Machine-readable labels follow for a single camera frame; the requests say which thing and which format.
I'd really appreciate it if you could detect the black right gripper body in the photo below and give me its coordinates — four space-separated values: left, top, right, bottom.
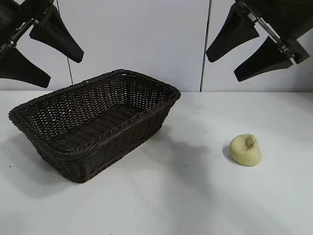
234 0 313 66

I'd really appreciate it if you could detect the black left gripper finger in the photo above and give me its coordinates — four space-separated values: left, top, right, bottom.
0 47 51 89
28 6 85 63

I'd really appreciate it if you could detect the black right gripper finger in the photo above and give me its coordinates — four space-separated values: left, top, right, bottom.
205 6 260 63
233 36 294 83

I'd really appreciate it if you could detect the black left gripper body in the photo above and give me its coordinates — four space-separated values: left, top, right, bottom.
0 0 55 58

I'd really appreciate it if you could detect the dark brown wicker basket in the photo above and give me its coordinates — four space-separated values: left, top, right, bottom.
8 69 181 184

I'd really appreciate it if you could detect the pale yellow egg yolk pastry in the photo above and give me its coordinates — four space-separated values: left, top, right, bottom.
229 134 263 167

